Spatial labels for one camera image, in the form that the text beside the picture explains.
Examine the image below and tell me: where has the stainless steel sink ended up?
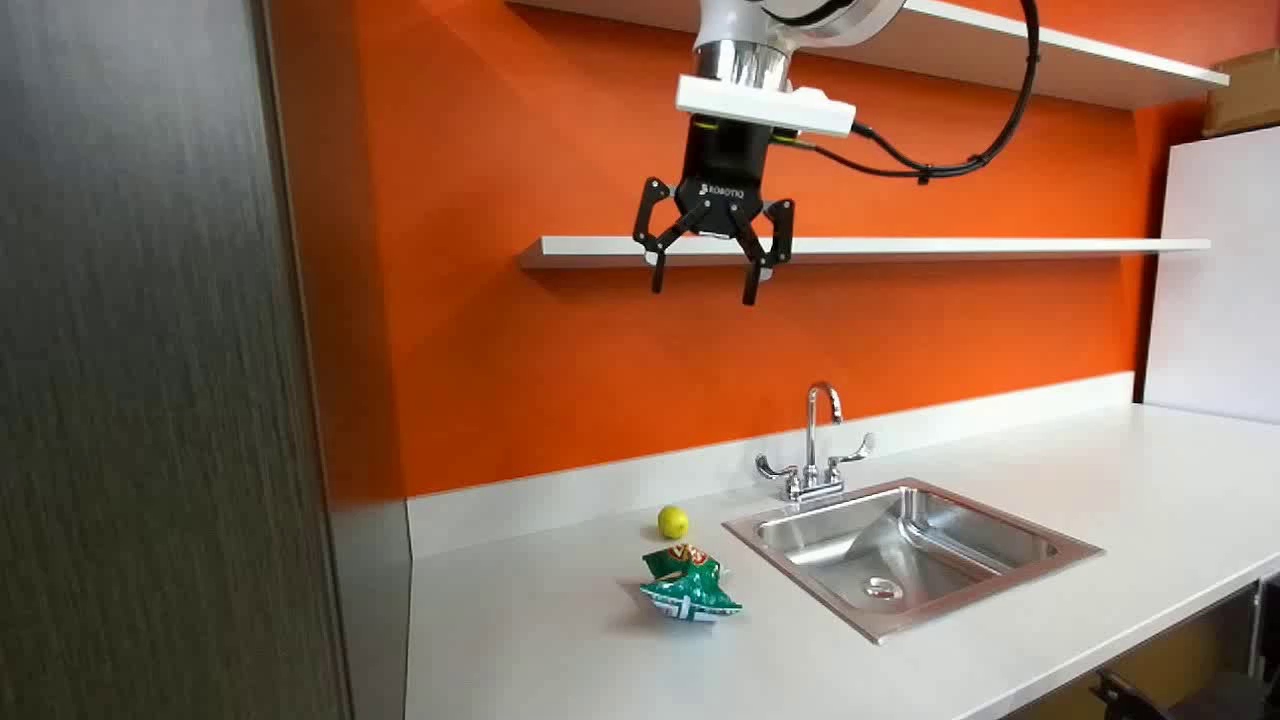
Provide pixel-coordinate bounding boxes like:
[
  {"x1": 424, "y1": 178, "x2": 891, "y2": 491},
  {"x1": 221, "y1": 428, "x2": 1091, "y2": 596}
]
[{"x1": 719, "y1": 476, "x2": 1109, "y2": 647}]

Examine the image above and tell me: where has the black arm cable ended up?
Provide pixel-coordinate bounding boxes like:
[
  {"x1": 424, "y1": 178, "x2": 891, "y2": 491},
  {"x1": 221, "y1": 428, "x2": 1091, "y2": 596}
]
[{"x1": 797, "y1": 0, "x2": 1044, "y2": 186}]

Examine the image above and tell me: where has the green snack pack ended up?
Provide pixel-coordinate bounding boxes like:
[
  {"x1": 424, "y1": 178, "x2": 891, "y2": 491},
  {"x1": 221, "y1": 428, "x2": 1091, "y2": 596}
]
[{"x1": 636, "y1": 538, "x2": 749, "y2": 629}]

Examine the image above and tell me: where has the chrome faucet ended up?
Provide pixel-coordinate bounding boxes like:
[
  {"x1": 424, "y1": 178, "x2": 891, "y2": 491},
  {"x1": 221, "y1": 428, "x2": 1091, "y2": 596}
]
[{"x1": 753, "y1": 378, "x2": 879, "y2": 508}]

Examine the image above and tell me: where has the long white wall shelf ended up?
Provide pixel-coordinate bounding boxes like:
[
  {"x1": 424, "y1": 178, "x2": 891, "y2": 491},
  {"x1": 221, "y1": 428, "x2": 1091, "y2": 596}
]
[{"x1": 518, "y1": 232, "x2": 1216, "y2": 277}]

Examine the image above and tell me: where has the yellow-green ball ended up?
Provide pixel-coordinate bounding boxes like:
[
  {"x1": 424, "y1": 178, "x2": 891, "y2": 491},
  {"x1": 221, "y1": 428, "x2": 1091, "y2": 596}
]
[{"x1": 652, "y1": 500, "x2": 698, "y2": 544}]

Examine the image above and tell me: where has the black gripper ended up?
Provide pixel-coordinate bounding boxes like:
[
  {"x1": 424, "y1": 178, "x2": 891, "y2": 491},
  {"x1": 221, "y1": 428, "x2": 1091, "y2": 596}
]
[{"x1": 628, "y1": 110, "x2": 802, "y2": 312}]

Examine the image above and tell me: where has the brown cardboard box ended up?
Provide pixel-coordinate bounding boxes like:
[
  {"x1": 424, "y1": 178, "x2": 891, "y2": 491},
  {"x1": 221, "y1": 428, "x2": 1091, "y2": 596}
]
[{"x1": 1205, "y1": 43, "x2": 1280, "y2": 138}]

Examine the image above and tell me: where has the dark wood cabinet panel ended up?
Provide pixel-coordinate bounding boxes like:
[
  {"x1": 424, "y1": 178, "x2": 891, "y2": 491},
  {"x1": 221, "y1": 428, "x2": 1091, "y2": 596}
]
[{"x1": 0, "y1": 0, "x2": 356, "y2": 720}]

